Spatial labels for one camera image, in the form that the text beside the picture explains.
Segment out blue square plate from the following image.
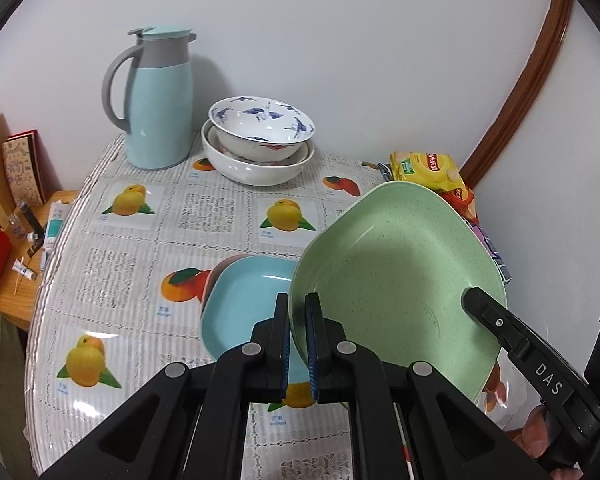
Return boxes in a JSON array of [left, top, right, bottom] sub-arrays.
[[200, 255, 296, 359]]

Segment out green square plate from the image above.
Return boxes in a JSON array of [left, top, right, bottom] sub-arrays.
[[289, 182, 507, 400]]

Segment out large white porcelain bowl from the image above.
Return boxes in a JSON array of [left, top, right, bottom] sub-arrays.
[[200, 120, 315, 188]]

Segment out blue patterned porcelain bowl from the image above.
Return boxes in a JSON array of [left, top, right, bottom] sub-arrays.
[[208, 96, 316, 162]]

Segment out red patterned book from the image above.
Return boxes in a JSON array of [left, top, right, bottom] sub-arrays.
[[1, 129, 46, 207]]

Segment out right hand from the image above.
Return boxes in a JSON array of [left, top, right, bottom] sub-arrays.
[[514, 405, 583, 480]]

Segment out brown wooden door frame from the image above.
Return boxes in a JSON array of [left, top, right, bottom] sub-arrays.
[[460, 0, 574, 188]]

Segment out red chips bag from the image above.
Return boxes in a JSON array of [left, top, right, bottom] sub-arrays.
[[439, 188, 479, 224]]

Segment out small white inner bowl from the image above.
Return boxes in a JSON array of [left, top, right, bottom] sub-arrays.
[[207, 126, 313, 166]]

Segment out white ointment tube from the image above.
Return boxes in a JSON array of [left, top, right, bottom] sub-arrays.
[[43, 200, 71, 252]]

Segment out wooden side table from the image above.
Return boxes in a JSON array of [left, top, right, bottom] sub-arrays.
[[0, 188, 79, 332]]

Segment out grey checked folded cloth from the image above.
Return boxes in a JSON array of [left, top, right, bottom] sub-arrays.
[[376, 162, 512, 285]]

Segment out yellow chips bag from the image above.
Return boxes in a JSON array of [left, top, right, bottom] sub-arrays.
[[389, 152, 465, 193]]

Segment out light blue thermos jug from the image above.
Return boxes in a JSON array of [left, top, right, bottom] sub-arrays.
[[100, 26, 196, 170]]

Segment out fruit print lace tablecloth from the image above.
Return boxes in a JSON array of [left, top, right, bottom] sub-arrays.
[[26, 142, 382, 472]]

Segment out pink square plate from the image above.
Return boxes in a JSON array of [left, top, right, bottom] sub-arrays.
[[200, 254, 247, 309]]

